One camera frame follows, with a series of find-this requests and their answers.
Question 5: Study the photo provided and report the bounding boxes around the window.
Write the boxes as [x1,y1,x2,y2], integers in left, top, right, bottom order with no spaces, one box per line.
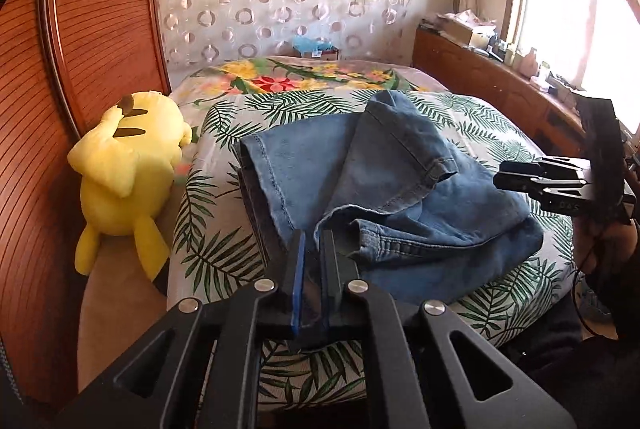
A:
[500,0,640,134]

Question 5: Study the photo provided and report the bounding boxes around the wooden headboard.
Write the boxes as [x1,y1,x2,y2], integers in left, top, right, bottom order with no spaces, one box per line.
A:
[0,0,173,410]

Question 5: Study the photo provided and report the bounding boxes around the cardboard box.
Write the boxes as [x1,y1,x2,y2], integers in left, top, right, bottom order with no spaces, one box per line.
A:
[300,40,341,61]

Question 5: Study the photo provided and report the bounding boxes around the leaf-print bed sheet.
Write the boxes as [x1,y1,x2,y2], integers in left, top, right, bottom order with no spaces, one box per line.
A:
[167,89,576,410]

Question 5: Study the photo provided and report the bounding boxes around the yellow plush toy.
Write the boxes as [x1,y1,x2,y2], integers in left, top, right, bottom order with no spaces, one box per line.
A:
[67,91,193,282]

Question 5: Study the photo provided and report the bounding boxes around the person's right hand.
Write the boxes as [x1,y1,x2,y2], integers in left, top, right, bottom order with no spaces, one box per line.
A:
[575,216,640,340]

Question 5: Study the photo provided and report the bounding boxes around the blue denim pants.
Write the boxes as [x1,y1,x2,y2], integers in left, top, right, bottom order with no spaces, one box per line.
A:
[232,89,545,307]

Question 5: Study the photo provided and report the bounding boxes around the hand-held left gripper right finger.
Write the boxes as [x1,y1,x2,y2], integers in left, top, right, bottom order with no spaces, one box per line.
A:
[320,229,578,429]

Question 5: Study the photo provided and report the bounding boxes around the floral blanket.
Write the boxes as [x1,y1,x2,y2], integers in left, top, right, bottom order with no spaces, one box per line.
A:
[170,56,446,110]

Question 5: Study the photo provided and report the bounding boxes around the beige bed sheet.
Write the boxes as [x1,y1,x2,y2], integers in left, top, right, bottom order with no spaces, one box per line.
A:
[77,204,173,390]

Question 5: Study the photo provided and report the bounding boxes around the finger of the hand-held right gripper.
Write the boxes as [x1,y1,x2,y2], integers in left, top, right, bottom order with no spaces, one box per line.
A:
[492,173,591,212]
[500,157,593,182]

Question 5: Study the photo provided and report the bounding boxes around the person's dark clothing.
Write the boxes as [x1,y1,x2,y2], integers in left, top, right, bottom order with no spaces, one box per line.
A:
[500,294,640,429]

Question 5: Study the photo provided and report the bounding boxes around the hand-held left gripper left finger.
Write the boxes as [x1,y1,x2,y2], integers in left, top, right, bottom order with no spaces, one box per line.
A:
[52,229,307,429]

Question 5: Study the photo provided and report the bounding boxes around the wooden cabinet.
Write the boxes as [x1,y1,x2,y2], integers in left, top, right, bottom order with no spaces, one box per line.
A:
[412,26,640,170]

